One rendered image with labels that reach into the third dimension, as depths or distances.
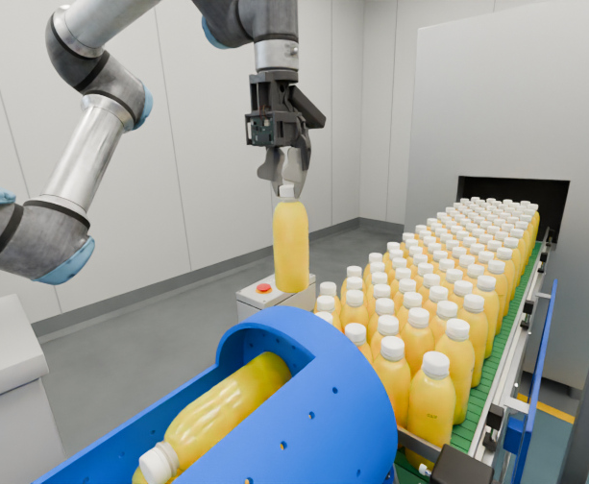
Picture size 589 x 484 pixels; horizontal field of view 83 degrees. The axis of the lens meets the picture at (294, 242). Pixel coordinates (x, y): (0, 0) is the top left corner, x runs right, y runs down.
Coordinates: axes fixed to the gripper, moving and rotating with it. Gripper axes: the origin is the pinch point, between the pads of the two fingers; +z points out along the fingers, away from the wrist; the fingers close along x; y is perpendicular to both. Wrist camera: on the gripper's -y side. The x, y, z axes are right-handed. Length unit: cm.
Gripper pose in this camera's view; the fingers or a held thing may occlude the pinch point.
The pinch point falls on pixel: (289, 189)
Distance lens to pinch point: 65.2
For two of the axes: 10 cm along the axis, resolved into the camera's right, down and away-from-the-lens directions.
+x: 7.7, 1.7, -6.1
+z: 0.3, 9.5, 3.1
